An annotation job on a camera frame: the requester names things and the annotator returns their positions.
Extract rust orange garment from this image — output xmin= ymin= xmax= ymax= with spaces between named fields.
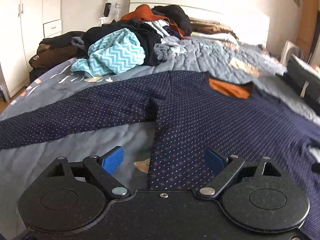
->
xmin=119 ymin=4 xmax=190 ymax=40

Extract white wardrobe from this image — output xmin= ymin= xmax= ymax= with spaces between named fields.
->
xmin=0 ymin=0 xmax=62 ymax=103

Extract black puffy jacket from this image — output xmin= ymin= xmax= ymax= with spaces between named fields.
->
xmin=151 ymin=5 xmax=192 ymax=37

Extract white pillow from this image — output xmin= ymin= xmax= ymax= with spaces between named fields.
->
xmin=192 ymin=31 xmax=240 ymax=47

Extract folded beige brown blankets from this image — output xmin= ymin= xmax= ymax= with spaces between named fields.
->
xmin=190 ymin=17 xmax=240 ymax=34

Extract white box fan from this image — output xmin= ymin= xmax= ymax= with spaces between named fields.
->
xmin=280 ymin=40 xmax=308 ymax=65

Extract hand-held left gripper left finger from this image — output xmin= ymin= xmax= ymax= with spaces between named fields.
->
xmin=46 ymin=146 xmax=130 ymax=200

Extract grey quilted bedspread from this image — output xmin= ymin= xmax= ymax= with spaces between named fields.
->
xmin=0 ymin=36 xmax=320 ymax=240

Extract navy dotted sweater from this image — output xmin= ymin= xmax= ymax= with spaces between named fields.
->
xmin=0 ymin=70 xmax=320 ymax=240

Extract brown coat pile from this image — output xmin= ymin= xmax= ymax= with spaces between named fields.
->
xmin=28 ymin=31 xmax=88 ymax=83

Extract folded black garment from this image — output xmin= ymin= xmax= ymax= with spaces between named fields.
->
xmin=285 ymin=57 xmax=320 ymax=117

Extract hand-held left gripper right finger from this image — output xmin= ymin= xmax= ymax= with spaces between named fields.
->
xmin=196 ymin=149 xmax=285 ymax=198

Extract dark grey garment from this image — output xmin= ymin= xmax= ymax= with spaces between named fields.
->
xmin=154 ymin=42 xmax=187 ymax=62

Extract wooden board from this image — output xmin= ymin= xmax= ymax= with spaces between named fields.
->
xmin=296 ymin=0 xmax=320 ymax=63

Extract turquoise zigzag towel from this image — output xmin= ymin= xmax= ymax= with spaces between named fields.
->
xmin=70 ymin=28 xmax=146 ymax=78

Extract white headboard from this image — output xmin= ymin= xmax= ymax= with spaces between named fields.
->
xmin=130 ymin=0 xmax=270 ymax=50

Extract pale patterned garment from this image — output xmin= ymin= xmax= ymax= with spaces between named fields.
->
xmin=145 ymin=20 xmax=187 ymax=54

